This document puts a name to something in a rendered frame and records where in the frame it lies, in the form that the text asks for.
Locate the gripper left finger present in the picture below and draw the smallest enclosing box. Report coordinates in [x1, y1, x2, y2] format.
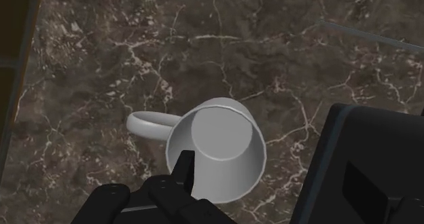
[70, 149, 238, 224]

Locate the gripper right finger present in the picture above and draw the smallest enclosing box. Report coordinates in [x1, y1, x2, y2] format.
[289, 102, 424, 224]

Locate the white mug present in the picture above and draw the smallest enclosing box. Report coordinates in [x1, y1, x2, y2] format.
[125, 96, 268, 204]

